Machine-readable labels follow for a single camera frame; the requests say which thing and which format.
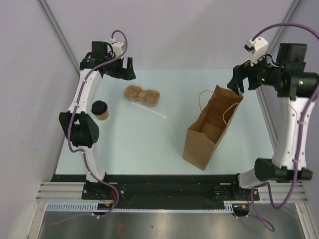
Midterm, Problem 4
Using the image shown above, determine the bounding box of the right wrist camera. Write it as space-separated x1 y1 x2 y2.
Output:
244 37 269 66

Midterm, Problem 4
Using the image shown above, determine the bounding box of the white wrapped straw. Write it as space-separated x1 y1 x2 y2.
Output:
131 102 167 119

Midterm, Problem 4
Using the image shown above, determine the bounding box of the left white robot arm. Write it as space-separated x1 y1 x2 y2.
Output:
59 39 136 199

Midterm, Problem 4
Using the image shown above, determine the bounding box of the brown paper coffee cup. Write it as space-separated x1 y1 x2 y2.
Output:
95 110 109 120

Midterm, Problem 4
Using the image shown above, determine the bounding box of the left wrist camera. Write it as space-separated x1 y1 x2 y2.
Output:
110 38 125 57

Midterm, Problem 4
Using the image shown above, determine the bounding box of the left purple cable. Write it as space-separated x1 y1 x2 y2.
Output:
48 29 129 226

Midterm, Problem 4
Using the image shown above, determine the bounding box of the white slotted cable duct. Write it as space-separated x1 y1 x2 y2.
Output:
46 202 234 213

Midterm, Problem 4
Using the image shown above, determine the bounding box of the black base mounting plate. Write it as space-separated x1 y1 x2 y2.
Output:
51 174 291 216

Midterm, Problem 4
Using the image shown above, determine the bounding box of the brown paper bag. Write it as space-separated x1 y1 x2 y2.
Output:
182 86 244 171

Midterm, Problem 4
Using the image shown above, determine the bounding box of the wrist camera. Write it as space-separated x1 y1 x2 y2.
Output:
110 38 125 57
244 37 269 66

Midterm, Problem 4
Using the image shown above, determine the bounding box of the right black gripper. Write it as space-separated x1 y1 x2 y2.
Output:
227 49 283 96

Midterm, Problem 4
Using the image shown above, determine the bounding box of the black plastic cup lid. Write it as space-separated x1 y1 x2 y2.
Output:
91 101 108 116

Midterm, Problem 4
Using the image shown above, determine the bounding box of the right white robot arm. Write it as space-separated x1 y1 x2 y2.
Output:
227 43 319 200

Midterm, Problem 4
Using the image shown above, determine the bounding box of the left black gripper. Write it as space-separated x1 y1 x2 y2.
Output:
103 54 135 81

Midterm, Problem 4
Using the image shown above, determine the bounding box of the brown pulp cup carrier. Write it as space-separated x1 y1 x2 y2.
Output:
124 85 160 106

